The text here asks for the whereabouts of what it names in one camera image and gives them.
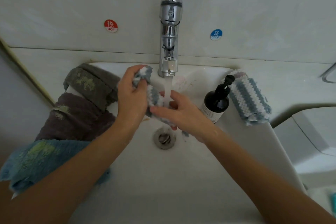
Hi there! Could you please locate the person's right hand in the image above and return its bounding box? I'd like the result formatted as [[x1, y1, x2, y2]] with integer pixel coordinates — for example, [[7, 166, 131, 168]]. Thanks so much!
[[149, 90, 222, 144]]

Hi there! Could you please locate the person's left hand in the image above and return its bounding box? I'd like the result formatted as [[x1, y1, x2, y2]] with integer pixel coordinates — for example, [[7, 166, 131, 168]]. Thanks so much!
[[114, 64, 153, 133]]

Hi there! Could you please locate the brown cloth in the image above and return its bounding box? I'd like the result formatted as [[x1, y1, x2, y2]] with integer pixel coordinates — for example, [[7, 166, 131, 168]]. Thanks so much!
[[36, 92, 116, 142]]

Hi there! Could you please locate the pink white striped cloth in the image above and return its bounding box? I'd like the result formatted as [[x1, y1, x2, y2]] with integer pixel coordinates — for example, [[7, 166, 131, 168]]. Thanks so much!
[[231, 70, 249, 80]]

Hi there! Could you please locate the white ceramic sink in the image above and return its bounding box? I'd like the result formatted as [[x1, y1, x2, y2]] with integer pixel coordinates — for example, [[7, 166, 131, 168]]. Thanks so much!
[[65, 63, 306, 224]]

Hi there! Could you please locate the blue stained cloth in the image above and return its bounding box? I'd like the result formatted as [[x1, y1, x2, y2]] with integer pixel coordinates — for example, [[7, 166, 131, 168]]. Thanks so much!
[[0, 139, 111, 196]]

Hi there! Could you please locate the person's left forearm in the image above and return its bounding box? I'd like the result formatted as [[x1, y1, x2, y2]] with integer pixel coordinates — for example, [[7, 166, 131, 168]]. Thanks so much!
[[0, 121, 134, 224]]

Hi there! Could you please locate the person's right forearm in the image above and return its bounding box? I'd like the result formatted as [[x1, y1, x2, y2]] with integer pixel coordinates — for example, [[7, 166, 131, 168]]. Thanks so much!
[[207, 129, 336, 224]]

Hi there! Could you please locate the metal sink drain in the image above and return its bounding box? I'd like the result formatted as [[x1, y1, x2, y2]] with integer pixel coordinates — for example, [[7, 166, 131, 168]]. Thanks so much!
[[153, 128, 176, 150]]

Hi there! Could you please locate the black pump soap bottle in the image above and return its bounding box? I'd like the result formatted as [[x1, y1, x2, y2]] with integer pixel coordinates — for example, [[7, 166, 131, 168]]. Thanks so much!
[[202, 75, 236, 125]]

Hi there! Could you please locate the chrome faucet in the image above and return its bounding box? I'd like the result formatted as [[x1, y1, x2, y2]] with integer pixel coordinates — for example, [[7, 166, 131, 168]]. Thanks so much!
[[157, 0, 183, 78]]

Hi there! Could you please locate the red round sticker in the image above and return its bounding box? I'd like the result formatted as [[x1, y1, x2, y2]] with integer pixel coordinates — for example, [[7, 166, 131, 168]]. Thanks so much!
[[103, 19, 119, 34]]

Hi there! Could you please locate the blue round sticker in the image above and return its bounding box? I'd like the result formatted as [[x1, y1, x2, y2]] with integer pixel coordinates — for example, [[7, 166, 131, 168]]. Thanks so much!
[[210, 28, 223, 41]]

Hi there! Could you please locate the white toilet tank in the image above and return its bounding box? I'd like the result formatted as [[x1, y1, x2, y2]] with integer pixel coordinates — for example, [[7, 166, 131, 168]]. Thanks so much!
[[273, 107, 336, 188]]

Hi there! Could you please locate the white toilet lid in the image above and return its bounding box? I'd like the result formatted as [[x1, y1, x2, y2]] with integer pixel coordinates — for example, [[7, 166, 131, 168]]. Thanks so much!
[[310, 185, 336, 224]]

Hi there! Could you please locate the metal wall shelf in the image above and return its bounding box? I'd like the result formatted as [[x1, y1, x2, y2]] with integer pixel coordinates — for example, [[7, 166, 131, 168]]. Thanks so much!
[[321, 63, 336, 84]]

